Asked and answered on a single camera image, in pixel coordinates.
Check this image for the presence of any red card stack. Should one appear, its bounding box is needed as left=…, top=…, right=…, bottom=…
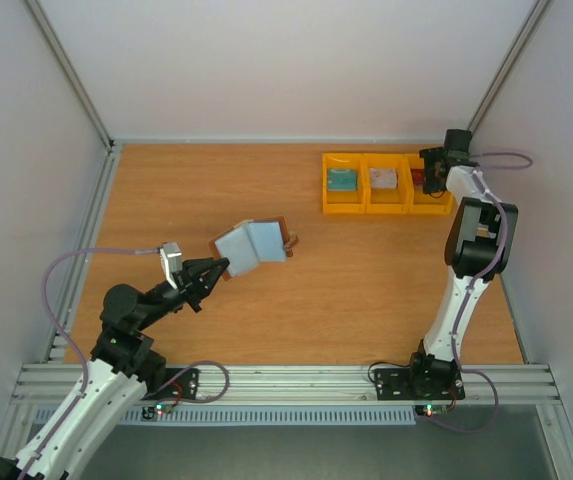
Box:
left=410, top=169, right=424, bottom=190

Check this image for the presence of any teal card stack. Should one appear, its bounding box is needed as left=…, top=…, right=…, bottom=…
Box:
left=326, top=168, right=358, bottom=192

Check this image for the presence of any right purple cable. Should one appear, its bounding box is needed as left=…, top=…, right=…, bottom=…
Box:
left=415, top=150, right=535, bottom=434

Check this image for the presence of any white card stack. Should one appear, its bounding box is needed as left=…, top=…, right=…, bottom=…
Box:
left=369, top=167, right=398, bottom=190

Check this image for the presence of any left small circuit board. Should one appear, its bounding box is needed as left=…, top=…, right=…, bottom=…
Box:
left=140, top=404, right=174, bottom=421

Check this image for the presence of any right yellow bin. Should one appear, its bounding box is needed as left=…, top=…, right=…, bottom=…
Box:
left=405, top=153, right=454, bottom=216

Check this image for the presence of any right aluminium frame post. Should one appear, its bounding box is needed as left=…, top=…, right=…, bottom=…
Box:
left=467, top=0, right=553, bottom=135

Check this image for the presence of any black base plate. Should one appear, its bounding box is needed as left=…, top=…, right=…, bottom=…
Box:
left=148, top=368, right=200, bottom=402
left=373, top=367, right=466, bottom=402

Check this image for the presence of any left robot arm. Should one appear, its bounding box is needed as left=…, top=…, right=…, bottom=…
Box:
left=0, top=253, right=229, bottom=479

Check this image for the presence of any grey slotted cable duct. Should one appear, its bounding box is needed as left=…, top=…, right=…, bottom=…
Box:
left=118, top=405, right=416, bottom=427

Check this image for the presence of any aluminium front rail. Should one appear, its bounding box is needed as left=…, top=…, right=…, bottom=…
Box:
left=11, top=364, right=561, bottom=405

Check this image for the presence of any right small circuit board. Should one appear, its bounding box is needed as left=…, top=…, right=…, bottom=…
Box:
left=415, top=403, right=452, bottom=418

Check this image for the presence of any aluminium frame post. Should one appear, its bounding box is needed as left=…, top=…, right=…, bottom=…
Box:
left=467, top=0, right=553, bottom=135
left=22, top=0, right=114, bottom=151

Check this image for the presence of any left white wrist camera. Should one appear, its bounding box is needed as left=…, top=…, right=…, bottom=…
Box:
left=159, top=242, right=183, bottom=290

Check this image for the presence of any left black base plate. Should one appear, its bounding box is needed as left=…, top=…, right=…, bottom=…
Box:
left=148, top=368, right=200, bottom=402

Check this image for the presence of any brown leather card holder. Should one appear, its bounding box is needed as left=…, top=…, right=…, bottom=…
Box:
left=209, top=216, right=299, bottom=281

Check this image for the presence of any middle yellow bin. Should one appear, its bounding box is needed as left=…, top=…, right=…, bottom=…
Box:
left=364, top=153, right=411, bottom=215

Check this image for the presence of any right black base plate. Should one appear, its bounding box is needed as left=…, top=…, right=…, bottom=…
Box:
left=373, top=367, right=466, bottom=402

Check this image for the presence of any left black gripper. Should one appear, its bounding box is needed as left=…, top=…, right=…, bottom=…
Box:
left=137, top=255, right=230, bottom=331

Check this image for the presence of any yellow bin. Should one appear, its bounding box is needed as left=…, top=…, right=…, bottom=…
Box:
left=405, top=153, right=454, bottom=216
left=322, top=152, right=366, bottom=214
left=364, top=153, right=411, bottom=215

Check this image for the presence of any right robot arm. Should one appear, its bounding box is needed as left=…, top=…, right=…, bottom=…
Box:
left=407, top=129, right=518, bottom=399

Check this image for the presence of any left aluminium frame post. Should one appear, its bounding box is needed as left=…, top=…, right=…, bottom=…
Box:
left=22, top=0, right=114, bottom=151

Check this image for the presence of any small circuit board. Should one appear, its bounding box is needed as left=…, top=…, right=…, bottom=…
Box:
left=140, top=404, right=174, bottom=421
left=415, top=403, right=452, bottom=418

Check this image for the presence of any left yellow bin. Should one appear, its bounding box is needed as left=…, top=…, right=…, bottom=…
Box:
left=322, top=152, right=366, bottom=214

